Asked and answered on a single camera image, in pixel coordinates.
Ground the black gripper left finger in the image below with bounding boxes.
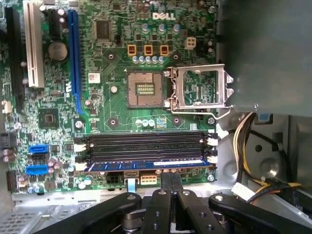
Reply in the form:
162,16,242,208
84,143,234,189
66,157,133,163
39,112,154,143
36,172,174,234

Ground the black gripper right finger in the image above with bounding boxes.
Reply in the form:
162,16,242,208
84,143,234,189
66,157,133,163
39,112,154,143
172,172,312,234

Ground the blue RAM stick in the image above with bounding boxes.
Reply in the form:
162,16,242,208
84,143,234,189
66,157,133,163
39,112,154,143
84,159,213,173

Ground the CPU socket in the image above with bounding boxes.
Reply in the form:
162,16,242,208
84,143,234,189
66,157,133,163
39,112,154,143
126,69,164,110

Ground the blue SATA port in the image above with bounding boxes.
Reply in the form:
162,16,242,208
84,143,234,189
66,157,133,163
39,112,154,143
28,144,50,155
25,164,49,176

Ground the metal socket cover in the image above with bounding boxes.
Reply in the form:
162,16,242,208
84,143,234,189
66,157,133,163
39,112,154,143
167,63,234,110

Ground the green motherboard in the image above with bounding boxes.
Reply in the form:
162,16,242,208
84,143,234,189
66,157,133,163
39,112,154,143
0,0,219,195

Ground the square black chipset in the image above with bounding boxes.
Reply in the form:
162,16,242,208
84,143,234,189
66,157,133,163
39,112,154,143
38,108,59,129

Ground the grey power supply unit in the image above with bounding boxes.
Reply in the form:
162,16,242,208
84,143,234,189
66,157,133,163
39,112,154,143
215,0,312,117

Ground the blue expansion slot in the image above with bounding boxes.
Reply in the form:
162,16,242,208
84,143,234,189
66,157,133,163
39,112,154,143
67,9,85,116

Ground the round coin battery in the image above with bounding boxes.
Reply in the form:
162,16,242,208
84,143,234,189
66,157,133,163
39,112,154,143
47,41,69,62

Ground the white expansion slot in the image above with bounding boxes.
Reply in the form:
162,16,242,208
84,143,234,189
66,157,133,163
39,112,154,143
22,0,45,89

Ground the black expansion slot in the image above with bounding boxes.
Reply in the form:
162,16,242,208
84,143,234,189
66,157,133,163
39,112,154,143
5,6,25,104

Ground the pale blue flat cable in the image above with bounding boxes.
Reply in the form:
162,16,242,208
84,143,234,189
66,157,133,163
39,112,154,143
125,178,139,190

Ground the white wire connector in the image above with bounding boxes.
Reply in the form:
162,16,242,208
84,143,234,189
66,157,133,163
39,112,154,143
231,182,254,202

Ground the power supply wire bundle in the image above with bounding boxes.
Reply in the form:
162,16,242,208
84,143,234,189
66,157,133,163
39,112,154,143
231,112,304,204

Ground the wire locking lever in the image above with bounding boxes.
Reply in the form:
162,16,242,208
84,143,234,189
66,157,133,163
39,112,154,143
170,106,232,120

